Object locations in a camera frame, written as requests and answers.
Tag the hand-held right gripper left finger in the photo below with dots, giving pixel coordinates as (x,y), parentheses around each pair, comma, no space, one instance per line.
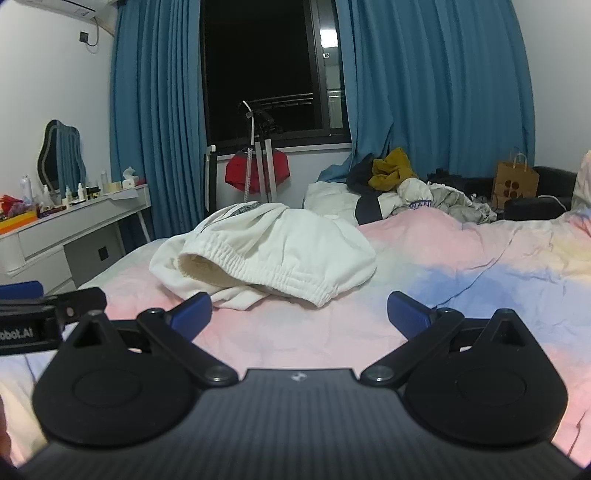
(191,313)

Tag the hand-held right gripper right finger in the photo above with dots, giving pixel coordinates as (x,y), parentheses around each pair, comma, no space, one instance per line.
(406,314)

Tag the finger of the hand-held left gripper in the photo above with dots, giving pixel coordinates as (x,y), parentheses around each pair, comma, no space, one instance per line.
(21,290)
(81,304)

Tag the orange box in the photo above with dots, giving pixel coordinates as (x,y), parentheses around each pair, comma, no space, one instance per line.
(16,224)

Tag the white dressing table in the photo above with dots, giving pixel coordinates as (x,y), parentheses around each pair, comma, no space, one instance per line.
(69,230)

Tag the pastel tie-dye duvet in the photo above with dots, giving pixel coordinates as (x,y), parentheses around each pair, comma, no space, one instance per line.
(485,286)

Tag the row of toiletry bottles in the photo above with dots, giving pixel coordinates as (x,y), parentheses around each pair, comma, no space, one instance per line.
(69,191)

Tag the white and navy jacket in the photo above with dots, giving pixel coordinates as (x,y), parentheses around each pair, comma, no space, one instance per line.
(392,198)

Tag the grey crumpled cloth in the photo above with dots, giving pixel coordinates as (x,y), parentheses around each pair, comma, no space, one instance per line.
(461,203)

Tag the white comforter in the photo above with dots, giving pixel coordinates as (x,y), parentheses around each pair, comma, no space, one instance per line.
(330,203)

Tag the white tissue box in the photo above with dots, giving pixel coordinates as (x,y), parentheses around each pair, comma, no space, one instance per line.
(128,177)

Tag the mustard yellow cloth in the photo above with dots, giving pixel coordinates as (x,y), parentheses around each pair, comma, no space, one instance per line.
(392,173)

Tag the black cloth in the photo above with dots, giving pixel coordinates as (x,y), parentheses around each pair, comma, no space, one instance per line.
(358,177)

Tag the red cloth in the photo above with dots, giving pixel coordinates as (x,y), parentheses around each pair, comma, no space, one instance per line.
(240,173)

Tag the brown paper bag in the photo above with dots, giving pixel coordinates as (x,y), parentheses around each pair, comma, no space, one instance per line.
(515,184)

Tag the garment steamer stand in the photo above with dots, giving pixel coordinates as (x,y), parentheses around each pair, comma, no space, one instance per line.
(258,152)

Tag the black sofa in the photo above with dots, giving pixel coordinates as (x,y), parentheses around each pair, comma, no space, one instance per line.
(551,189)

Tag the pastel pillow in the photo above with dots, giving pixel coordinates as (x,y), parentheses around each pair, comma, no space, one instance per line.
(582,184)

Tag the dark window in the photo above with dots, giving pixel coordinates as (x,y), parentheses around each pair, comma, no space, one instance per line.
(268,64)

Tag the white air conditioner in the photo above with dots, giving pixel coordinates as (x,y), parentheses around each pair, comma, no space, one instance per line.
(60,5)

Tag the wavy frame mirror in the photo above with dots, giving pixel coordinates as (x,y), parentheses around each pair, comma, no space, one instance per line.
(61,154)

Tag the black wall socket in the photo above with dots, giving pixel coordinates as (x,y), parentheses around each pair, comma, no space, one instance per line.
(83,36)

